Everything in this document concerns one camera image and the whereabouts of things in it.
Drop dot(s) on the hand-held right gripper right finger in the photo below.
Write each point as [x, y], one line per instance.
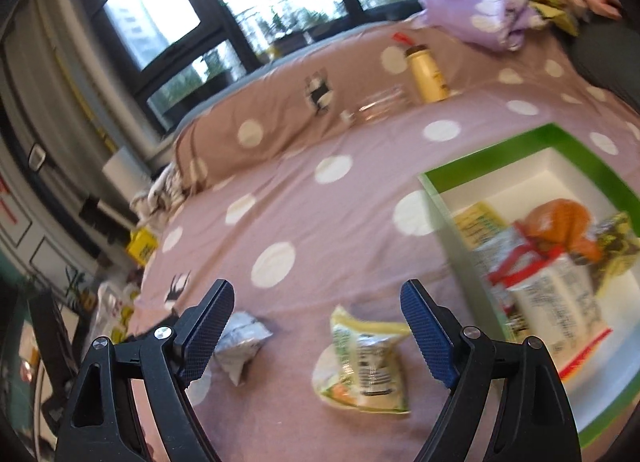
[430, 337]

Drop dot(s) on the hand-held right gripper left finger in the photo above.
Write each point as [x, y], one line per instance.
[207, 327]

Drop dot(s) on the white corn snack packet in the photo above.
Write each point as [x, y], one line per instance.
[240, 342]

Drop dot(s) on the pale yellow green snack packet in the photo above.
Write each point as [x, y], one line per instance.
[365, 367]

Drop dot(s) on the yellow cracker packet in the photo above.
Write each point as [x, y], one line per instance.
[480, 224]

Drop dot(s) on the red-edged white snack packet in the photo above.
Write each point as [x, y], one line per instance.
[555, 307]

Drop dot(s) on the orange snack packet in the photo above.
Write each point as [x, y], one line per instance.
[560, 222]

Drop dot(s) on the green white cardboard box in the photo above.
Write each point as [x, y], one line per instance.
[540, 176]

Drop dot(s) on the green yellow patterned snack packet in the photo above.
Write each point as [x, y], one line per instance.
[617, 247]

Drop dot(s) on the white plastic bag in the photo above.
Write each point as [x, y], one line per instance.
[112, 307]

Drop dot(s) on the yellow cardboard box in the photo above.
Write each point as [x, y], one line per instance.
[142, 246]

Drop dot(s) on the pink polka-dot blanket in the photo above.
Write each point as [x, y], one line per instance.
[310, 252]

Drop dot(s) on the white floral cloth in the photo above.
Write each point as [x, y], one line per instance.
[160, 197]

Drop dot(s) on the black panel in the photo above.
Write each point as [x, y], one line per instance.
[50, 342]

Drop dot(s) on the white paper roll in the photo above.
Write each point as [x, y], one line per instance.
[125, 171]

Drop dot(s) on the polka-dot pillow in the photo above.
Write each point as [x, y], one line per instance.
[280, 106]

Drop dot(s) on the clear plastic bottle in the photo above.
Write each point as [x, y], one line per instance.
[382, 104]

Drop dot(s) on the yellow drink bottle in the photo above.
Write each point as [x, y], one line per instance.
[425, 76]

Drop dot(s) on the black-framed window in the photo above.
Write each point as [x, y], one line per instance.
[150, 11]

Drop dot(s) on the purple dotted cloth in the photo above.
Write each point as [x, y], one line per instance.
[480, 16]

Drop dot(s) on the yellow green patterned cloth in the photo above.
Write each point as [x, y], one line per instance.
[555, 11]

